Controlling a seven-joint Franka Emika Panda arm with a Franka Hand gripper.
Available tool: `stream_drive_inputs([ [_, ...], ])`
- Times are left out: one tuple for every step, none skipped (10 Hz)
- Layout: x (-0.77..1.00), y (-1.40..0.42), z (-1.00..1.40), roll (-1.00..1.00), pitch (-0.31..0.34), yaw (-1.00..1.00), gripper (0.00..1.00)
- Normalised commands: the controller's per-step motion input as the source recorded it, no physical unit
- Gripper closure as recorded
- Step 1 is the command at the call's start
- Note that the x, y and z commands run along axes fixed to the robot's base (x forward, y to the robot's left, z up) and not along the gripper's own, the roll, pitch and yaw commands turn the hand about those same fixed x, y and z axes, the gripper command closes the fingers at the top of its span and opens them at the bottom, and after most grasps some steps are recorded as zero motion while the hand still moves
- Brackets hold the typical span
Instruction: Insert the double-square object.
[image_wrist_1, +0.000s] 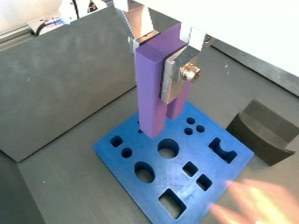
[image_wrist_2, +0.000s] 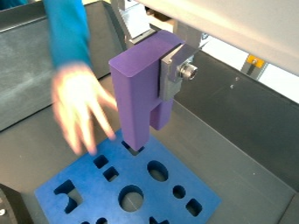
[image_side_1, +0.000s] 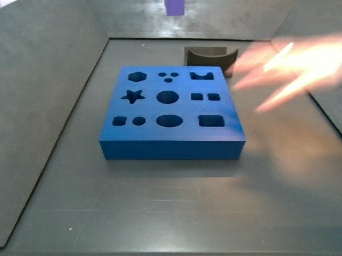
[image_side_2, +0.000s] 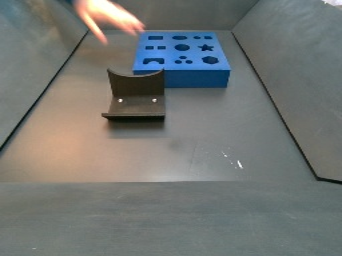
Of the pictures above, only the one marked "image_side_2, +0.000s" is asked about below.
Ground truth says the blurred bare human hand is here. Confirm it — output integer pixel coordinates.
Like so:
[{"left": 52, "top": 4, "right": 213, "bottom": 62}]
[{"left": 72, "top": 0, "right": 144, "bottom": 44}]

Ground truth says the black curved holder stand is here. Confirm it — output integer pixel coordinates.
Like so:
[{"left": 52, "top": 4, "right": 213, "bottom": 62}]
[{"left": 101, "top": 69, "right": 165, "bottom": 120}]

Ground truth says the blue foam shape-sorter block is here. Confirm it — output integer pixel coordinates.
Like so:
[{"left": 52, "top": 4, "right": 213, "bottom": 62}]
[{"left": 132, "top": 31, "right": 231, "bottom": 88}]

